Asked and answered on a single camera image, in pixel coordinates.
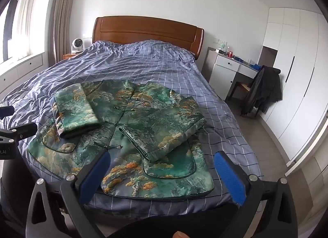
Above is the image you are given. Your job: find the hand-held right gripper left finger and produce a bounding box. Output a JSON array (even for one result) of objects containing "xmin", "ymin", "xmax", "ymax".
[{"xmin": 26, "ymin": 152, "xmax": 111, "ymax": 238}]

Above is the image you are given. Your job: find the brown curtain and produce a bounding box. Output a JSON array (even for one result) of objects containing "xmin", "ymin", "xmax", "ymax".
[{"xmin": 52, "ymin": 0, "xmax": 85, "ymax": 63}]

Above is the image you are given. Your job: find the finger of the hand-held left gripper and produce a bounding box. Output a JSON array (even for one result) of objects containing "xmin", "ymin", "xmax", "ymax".
[
  {"xmin": 7, "ymin": 122, "xmax": 38, "ymax": 139},
  {"xmin": 0, "ymin": 105, "xmax": 15, "ymax": 120}
]

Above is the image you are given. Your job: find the green patterned brocade jacket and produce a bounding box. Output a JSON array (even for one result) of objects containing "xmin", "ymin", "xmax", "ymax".
[{"xmin": 27, "ymin": 79, "xmax": 215, "ymax": 199}]

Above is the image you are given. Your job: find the small white fan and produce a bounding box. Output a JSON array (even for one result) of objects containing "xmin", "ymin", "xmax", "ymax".
[{"xmin": 71, "ymin": 38, "xmax": 83, "ymax": 54}]

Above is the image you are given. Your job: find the black jacket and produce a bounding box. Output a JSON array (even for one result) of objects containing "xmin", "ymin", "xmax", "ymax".
[{"xmin": 241, "ymin": 65, "xmax": 283, "ymax": 120}]

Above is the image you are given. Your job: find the white wardrobe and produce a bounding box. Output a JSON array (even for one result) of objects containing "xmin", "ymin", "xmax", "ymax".
[{"xmin": 257, "ymin": 8, "xmax": 328, "ymax": 162}]

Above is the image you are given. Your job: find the white low drawer cabinet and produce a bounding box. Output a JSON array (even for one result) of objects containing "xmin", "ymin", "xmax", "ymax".
[{"xmin": 0, "ymin": 53, "xmax": 46, "ymax": 95}]

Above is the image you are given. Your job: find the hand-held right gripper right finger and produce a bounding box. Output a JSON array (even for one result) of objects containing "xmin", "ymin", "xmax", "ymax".
[{"xmin": 215, "ymin": 151, "xmax": 299, "ymax": 238}]

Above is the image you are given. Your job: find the sheer white curtain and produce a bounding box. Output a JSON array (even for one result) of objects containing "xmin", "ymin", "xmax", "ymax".
[{"xmin": 12, "ymin": 0, "xmax": 38, "ymax": 60}]

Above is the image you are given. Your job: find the person's black clothing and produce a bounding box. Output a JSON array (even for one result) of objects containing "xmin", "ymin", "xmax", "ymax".
[{"xmin": 0, "ymin": 160, "xmax": 241, "ymax": 238}]

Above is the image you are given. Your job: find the wooden headboard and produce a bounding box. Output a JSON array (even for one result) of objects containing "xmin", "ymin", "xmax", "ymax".
[{"xmin": 93, "ymin": 16, "xmax": 205, "ymax": 61}]

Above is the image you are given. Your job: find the window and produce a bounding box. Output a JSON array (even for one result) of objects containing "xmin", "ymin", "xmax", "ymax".
[{"xmin": 0, "ymin": 0, "xmax": 44, "ymax": 62}]

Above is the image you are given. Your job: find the wooden nightstand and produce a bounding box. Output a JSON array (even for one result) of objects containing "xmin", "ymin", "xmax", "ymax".
[{"xmin": 63, "ymin": 52, "xmax": 83, "ymax": 61}]

